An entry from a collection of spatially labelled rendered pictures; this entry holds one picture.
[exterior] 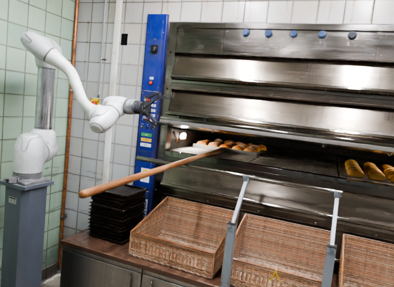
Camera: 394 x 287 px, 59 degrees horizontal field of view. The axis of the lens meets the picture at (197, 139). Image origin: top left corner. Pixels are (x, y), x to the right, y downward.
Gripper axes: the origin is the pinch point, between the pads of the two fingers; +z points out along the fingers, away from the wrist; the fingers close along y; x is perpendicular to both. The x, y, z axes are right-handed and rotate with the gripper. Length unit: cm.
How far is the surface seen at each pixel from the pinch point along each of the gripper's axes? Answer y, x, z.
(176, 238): 89, -45, -5
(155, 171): 28.8, 25.1, 8.1
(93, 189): 29, 73, 8
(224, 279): 82, 5, 44
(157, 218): 76, -40, -19
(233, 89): -18, -55, 20
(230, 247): 65, 5, 45
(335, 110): -11, -57, 86
